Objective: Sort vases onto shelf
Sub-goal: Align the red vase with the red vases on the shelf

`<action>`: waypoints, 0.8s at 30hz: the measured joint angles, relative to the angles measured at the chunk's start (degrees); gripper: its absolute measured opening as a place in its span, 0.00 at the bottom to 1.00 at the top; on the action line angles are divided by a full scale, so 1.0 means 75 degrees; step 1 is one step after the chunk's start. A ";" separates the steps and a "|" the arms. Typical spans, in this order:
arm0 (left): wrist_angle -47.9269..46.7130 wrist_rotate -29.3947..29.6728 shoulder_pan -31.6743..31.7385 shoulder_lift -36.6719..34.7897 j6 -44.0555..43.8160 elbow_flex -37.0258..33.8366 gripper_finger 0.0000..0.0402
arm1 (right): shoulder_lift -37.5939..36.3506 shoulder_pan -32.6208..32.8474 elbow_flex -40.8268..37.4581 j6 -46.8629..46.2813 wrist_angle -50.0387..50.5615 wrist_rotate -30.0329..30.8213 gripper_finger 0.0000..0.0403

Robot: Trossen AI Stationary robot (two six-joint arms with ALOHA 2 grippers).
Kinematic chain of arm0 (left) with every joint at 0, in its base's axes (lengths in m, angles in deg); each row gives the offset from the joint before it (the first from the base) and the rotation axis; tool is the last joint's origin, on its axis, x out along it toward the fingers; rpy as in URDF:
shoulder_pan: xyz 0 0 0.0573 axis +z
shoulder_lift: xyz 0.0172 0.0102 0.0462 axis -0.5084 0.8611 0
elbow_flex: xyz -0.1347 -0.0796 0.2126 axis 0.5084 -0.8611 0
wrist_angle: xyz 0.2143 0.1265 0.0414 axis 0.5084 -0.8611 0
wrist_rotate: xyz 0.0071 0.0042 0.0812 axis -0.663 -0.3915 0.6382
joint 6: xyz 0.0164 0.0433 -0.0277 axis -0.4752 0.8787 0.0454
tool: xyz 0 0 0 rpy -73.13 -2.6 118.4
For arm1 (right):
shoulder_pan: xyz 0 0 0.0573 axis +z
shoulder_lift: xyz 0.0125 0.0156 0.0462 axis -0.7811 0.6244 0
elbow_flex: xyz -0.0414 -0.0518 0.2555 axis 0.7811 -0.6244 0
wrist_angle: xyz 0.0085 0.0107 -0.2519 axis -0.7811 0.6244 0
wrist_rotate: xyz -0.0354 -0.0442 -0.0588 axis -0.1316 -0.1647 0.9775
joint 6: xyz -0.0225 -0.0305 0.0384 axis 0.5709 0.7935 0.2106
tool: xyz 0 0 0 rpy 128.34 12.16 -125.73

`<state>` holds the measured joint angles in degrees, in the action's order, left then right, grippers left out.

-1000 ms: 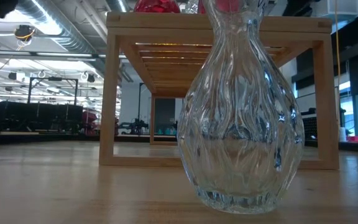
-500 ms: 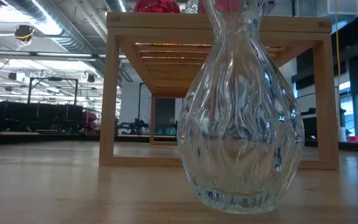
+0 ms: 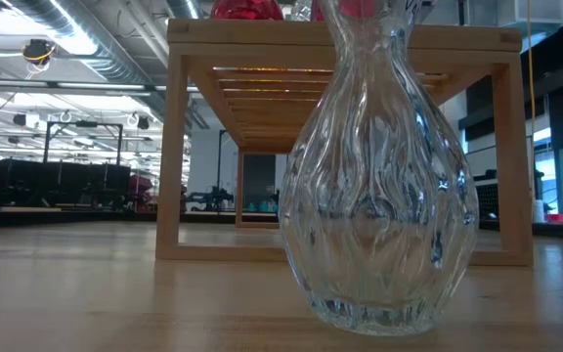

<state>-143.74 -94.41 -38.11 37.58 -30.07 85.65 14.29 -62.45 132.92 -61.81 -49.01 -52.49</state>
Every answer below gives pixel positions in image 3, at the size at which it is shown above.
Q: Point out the clear ribbed bulbous glass vase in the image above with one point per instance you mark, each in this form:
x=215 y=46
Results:
x=379 y=195

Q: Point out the black perforated crate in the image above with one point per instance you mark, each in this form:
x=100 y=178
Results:
x=487 y=203

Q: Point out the black background robot arm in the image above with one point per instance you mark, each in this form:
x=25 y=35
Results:
x=210 y=199

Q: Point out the small red box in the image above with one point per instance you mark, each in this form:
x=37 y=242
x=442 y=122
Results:
x=561 y=219

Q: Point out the white roll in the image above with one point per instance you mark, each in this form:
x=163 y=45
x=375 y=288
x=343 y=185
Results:
x=539 y=211

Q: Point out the red glass vase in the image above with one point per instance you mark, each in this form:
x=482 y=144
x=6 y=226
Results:
x=247 y=10
x=316 y=10

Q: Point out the black ceiling device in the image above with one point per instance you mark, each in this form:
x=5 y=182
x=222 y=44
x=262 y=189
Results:
x=37 y=50

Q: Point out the silver ventilation duct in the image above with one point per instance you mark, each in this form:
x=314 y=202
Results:
x=115 y=63

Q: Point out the wooden slatted shelf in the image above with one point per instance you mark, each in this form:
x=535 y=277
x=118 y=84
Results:
x=262 y=31

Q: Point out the clear diamond-pattern glass vase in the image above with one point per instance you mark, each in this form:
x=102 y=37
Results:
x=301 y=11

